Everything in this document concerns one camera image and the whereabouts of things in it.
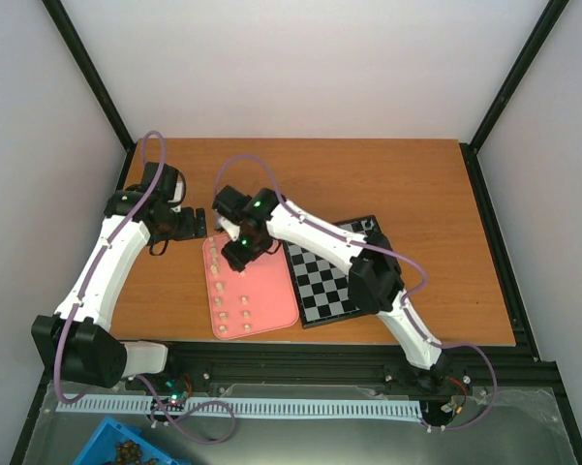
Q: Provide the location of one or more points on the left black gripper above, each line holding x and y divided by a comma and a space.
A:
189, 230

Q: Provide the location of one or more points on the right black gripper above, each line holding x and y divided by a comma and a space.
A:
238, 260

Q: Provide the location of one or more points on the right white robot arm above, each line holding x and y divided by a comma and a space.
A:
373, 271

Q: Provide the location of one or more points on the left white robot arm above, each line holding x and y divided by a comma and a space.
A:
75, 343

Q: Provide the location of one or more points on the left controller board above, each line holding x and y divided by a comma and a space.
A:
180, 389

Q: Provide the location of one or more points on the controller board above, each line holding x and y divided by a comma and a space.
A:
180, 389
455, 405

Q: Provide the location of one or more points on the right controller board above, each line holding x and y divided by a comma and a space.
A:
455, 405

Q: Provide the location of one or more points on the pink plastic tray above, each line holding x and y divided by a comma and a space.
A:
267, 285

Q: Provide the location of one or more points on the black white chessboard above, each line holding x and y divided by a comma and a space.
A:
321, 289

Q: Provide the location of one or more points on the blue plastic bin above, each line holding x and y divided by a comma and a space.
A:
114, 442

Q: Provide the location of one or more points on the light blue cable duct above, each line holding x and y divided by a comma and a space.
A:
250, 408

